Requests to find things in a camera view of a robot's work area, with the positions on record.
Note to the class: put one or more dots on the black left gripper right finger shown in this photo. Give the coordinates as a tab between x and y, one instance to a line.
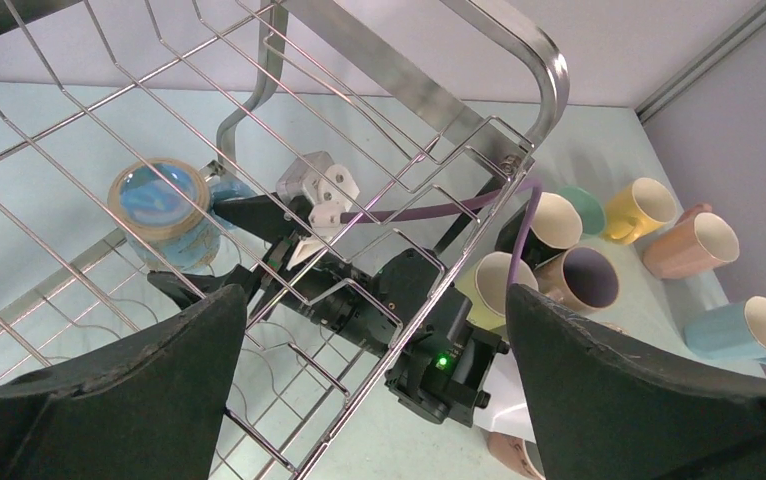
605	405

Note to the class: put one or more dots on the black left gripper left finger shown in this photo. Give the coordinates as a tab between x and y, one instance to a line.
148	406

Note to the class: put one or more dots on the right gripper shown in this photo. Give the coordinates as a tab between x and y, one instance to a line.
438	375

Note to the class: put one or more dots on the blue-rimmed cup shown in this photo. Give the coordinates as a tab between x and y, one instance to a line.
167	208

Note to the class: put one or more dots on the orange-red cup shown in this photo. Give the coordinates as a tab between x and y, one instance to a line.
520	456

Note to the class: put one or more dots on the large pink mug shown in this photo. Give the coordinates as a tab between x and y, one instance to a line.
581	279

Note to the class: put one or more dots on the yellow-green mug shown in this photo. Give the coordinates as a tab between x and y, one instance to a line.
486	284

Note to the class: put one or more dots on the light blue mug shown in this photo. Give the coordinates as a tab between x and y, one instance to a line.
736	331

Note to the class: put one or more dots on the black mug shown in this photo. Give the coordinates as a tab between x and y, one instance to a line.
556	227

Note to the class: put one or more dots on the pink faceted mug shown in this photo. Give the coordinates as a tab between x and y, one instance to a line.
700	241

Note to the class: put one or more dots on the mint green mug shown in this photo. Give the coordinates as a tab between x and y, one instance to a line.
588	207

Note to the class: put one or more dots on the yellow mug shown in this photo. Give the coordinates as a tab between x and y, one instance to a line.
639	209

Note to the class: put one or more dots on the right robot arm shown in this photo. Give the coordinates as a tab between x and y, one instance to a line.
507	409

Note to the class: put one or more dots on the steel two-tier dish rack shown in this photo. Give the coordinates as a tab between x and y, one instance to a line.
242	89

